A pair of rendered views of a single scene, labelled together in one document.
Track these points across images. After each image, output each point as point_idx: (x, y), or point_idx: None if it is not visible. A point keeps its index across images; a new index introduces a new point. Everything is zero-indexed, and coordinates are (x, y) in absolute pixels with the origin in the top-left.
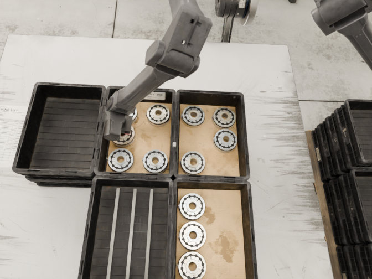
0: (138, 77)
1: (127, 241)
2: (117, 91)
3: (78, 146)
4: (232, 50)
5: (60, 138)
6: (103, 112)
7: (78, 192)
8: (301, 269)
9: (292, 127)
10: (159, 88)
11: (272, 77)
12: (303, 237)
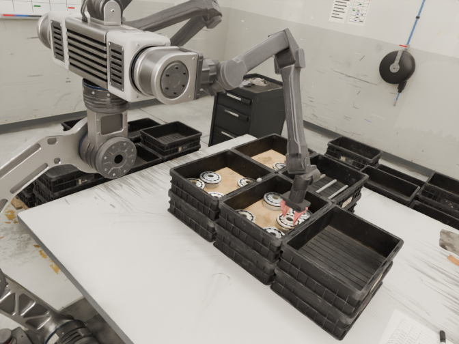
0: (297, 104)
1: (324, 191)
2: (300, 152)
3: (332, 250)
4: (70, 250)
5: (348, 266)
6: (298, 226)
7: None
8: None
9: (134, 180)
10: (231, 209)
11: (85, 207)
12: None
